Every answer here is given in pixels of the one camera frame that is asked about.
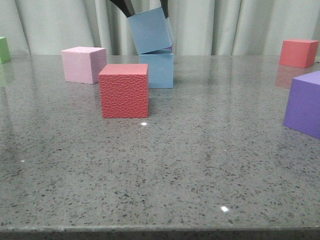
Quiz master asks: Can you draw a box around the grey-green curtain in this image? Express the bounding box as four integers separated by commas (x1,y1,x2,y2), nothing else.
0,0,320,56

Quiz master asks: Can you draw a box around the near purple foam block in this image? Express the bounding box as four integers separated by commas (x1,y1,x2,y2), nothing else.
283,71,320,139

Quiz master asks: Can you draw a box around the textured red foam block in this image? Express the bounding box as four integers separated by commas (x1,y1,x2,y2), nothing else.
98,63,149,118

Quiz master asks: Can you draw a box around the light blue foam block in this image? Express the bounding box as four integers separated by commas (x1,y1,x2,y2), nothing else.
139,49,174,89

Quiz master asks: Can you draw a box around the pink foam block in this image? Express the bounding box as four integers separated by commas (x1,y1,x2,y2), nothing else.
61,46,107,85

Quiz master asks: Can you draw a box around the far red foam block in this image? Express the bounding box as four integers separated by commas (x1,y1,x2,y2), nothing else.
279,39,319,69

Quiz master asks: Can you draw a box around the green foam block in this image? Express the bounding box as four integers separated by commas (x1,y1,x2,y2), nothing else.
0,36,11,64

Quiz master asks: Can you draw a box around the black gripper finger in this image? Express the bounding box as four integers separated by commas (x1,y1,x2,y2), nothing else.
110,0,135,17
160,0,169,18

